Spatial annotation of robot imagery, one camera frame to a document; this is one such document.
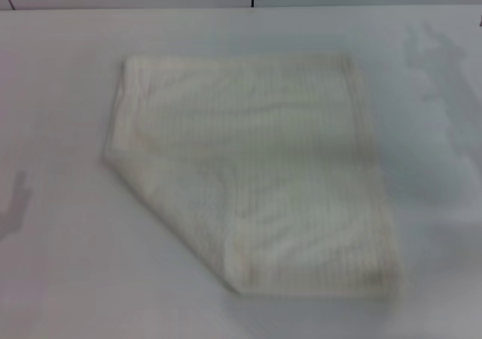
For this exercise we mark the white ribbed towel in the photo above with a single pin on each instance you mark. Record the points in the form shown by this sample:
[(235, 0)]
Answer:
[(256, 158)]

